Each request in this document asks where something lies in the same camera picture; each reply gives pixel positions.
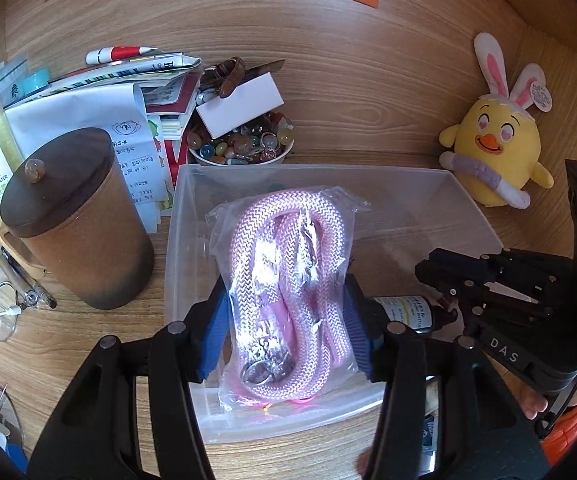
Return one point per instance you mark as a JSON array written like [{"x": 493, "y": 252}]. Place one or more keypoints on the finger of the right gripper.
[
  {"x": 509, "y": 263},
  {"x": 470, "y": 285}
]

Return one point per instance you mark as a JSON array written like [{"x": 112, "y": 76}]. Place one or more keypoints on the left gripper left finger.
[{"x": 93, "y": 432}]

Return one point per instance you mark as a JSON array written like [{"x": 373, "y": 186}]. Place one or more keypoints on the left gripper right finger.
[{"x": 483, "y": 433}]

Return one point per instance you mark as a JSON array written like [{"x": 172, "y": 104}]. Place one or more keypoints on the dark green medicine bottle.
[{"x": 419, "y": 313}]

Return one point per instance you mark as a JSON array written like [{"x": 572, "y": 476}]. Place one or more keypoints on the blue Max staples box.
[{"x": 430, "y": 427}]

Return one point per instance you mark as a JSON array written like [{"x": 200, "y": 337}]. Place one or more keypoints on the person right hand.
[{"x": 531, "y": 402}]

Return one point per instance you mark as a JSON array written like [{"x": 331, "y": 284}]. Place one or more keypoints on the clear plastic storage box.
[{"x": 282, "y": 238}]

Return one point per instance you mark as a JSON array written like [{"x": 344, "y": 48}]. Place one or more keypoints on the yellow chick plush toy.
[{"x": 495, "y": 150}]

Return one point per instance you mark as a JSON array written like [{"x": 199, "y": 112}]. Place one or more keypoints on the brown lidded ceramic mug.
[{"x": 69, "y": 204}]

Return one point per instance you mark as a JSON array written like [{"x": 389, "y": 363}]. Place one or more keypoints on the bowl of glass beads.
[{"x": 265, "y": 140}]

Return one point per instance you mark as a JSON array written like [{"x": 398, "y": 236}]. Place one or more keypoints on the white card box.
[{"x": 247, "y": 102}]

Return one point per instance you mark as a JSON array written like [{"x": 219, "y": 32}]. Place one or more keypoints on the stack of books papers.
[{"x": 109, "y": 98}]

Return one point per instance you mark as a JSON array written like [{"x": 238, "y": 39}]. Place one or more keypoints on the red white marker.
[{"x": 113, "y": 54}]

